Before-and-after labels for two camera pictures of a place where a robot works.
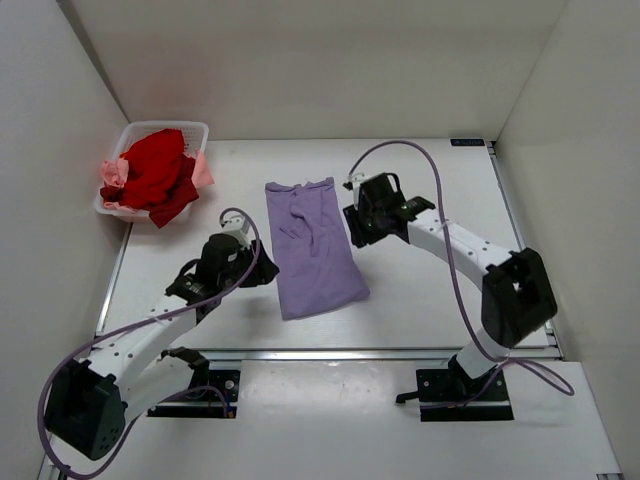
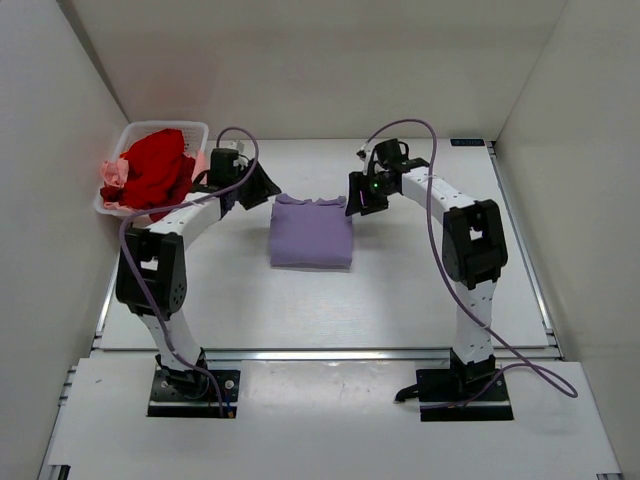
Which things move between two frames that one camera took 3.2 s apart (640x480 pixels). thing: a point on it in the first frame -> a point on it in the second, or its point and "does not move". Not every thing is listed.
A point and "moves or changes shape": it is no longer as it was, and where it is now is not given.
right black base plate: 448,394 does not move
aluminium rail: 267,355 does not move
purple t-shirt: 317,265 moves or changes shape
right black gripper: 354,226 -> 370,187
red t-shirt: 153,164 does not move
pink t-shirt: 114,173 does not move
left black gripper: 261,267 -> 250,185
